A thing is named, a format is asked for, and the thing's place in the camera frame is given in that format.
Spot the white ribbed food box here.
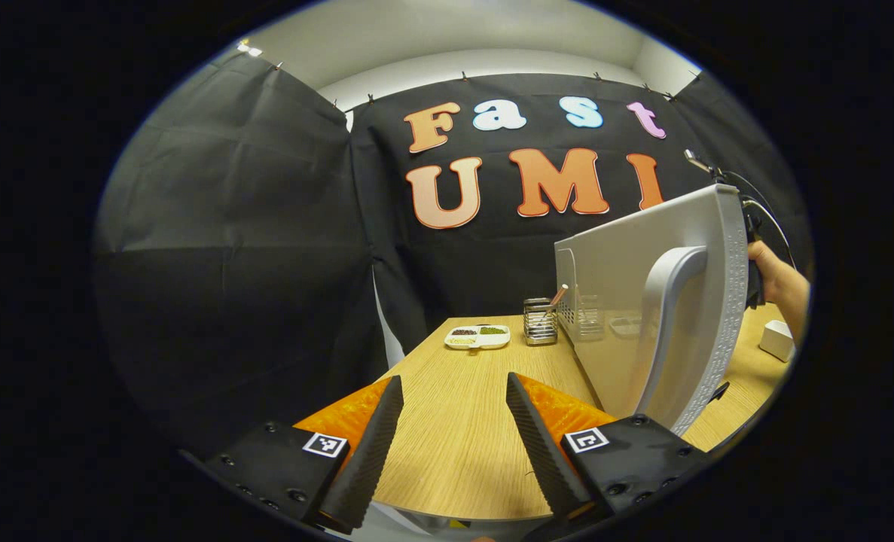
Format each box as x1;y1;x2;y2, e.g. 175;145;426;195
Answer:
758;319;796;364

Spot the white microwave oven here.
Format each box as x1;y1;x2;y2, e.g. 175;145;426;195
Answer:
554;183;750;437

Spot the white divided snack plate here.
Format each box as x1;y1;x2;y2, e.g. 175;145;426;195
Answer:
444;324;512;352

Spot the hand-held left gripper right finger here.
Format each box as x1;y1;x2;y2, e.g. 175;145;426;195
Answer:
505;371;715;526

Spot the metal mesh utensil holder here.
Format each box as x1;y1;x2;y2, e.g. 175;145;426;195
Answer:
523;297;560;347

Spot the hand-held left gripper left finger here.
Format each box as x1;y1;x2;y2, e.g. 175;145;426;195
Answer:
182;375;405;535

